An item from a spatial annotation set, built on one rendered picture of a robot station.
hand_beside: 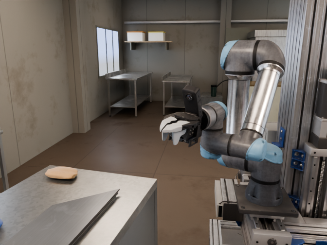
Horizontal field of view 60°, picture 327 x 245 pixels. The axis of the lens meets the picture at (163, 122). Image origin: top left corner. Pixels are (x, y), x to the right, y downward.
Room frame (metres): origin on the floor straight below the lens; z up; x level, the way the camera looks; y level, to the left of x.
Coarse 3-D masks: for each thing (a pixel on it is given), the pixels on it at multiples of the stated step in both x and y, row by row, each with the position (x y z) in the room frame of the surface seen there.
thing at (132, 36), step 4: (128, 32) 8.79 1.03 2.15; (132, 32) 8.78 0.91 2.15; (136, 32) 8.76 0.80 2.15; (140, 32) 8.74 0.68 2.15; (144, 32) 8.90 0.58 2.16; (128, 36) 8.78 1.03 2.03; (132, 36) 8.76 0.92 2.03; (136, 36) 8.74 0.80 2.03; (140, 36) 8.72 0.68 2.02; (144, 36) 8.93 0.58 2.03; (128, 40) 8.79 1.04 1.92; (132, 40) 8.77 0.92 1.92; (136, 40) 8.75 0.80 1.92; (140, 40) 8.73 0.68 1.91; (144, 40) 8.93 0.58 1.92
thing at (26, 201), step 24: (48, 168) 1.36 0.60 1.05; (24, 192) 1.11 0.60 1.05; (48, 192) 1.11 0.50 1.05; (72, 192) 1.11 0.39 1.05; (96, 192) 1.11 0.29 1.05; (120, 192) 1.11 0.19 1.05; (144, 192) 1.11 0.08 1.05; (0, 216) 0.93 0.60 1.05; (24, 216) 0.93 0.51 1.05; (120, 216) 0.93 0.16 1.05; (0, 240) 0.79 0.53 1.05; (96, 240) 0.79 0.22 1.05; (120, 240) 0.84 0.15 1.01
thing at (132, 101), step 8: (112, 72) 7.55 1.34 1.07; (120, 72) 8.26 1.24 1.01; (128, 72) 8.76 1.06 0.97; (136, 72) 8.76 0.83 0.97; (144, 72) 8.76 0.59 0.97; (152, 72) 9.03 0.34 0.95; (128, 80) 9.06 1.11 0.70; (136, 88) 6.98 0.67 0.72; (128, 96) 8.66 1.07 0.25; (136, 96) 6.96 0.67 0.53; (144, 96) 8.66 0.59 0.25; (120, 104) 7.37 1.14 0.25; (128, 104) 7.37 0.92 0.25; (136, 104) 6.95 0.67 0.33; (136, 112) 6.95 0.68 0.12
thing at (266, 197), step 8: (248, 184) 1.10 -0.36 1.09; (256, 184) 1.05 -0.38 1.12; (264, 184) 1.03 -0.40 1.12; (272, 184) 1.03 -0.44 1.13; (248, 192) 1.07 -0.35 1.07; (256, 192) 1.05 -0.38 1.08; (264, 192) 1.03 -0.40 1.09; (272, 192) 1.03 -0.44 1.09; (280, 192) 1.05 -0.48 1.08; (256, 200) 1.03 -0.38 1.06; (264, 200) 1.02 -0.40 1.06; (272, 200) 1.02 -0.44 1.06; (280, 200) 1.03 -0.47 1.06
